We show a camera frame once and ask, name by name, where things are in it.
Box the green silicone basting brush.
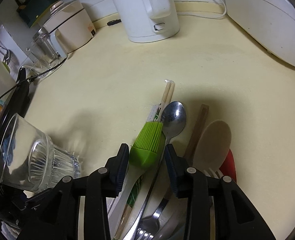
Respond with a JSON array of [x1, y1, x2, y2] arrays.
[[108, 122, 163, 236]]

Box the beige speckled rice paddle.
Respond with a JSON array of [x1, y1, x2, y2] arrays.
[[193, 120, 231, 172]]

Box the disposable chopsticks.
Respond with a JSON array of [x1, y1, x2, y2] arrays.
[[113, 80, 175, 239]]

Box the clear ribbed drinking glass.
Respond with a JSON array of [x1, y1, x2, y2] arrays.
[[0, 113, 81, 193]]

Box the red plastic spoon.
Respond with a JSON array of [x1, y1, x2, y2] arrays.
[[220, 149, 237, 182]]

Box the metal spoon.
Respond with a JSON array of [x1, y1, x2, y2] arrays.
[[124, 101, 186, 239]]

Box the metal fork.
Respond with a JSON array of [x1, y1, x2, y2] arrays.
[[135, 197, 169, 240]]

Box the black appliance at left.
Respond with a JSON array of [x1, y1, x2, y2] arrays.
[[0, 68, 29, 136]]

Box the clear glass pitcher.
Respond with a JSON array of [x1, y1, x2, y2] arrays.
[[26, 27, 68, 67]]

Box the beige electric cooking pot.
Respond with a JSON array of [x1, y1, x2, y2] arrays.
[[43, 0, 96, 53]]

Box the white electric kettle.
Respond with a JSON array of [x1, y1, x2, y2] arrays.
[[113, 0, 180, 43]]

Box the white rice cooker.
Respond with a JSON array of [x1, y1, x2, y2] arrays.
[[225, 0, 295, 67]]

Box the black power cable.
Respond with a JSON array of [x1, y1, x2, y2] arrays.
[[0, 55, 68, 120]]

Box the dark green wall holder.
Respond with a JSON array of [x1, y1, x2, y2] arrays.
[[14, 0, 60, 28]]

